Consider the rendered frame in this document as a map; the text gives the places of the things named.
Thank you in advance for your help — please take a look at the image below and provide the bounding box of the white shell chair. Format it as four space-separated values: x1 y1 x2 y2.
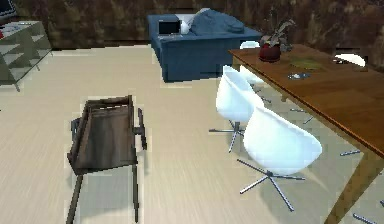
238 40 268 86
333 53 367 68
236 105 324 212
208 65 265 154

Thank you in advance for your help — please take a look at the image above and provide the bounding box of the blue sofa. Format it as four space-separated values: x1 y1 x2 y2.
146 13 263 83

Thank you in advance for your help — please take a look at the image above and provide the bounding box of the black laptop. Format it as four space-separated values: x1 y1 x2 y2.
157 19 183 36

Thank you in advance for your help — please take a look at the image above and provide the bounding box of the dark wooden cart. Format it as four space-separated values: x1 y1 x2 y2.
65 94 148 224

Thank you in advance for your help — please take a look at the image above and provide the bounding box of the white pillow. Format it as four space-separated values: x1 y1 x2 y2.
174 7 211 35

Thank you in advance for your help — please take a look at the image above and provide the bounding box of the blue cushion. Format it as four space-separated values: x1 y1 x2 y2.
189 8 246 36

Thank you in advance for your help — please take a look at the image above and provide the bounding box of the house plant in red pot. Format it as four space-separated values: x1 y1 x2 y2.
258 18 297 63

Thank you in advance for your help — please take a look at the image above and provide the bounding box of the small blue grey dish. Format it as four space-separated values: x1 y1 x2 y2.
287 72 312 81

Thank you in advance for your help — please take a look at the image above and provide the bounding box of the green place mat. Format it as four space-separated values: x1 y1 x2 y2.
289 56 327 71

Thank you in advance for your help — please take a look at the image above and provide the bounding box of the brown wooden dining table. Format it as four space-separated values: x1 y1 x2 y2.
228 43 384 224

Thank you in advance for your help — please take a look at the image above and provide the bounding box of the grey glass shelf unit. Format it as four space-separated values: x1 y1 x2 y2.
0 20 53 93

